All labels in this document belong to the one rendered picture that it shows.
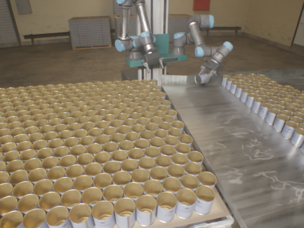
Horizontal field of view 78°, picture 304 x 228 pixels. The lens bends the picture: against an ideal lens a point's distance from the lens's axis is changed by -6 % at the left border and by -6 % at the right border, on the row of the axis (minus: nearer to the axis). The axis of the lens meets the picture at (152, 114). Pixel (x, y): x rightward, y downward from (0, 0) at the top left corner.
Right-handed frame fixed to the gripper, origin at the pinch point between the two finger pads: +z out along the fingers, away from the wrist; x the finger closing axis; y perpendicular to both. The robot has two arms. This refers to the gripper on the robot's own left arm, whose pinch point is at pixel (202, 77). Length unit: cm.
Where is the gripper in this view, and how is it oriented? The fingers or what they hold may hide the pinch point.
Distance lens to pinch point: 149.3
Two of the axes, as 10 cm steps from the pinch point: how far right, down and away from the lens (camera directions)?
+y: -6.2, -4.2, -6.6
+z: -6.2, 7.8, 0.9
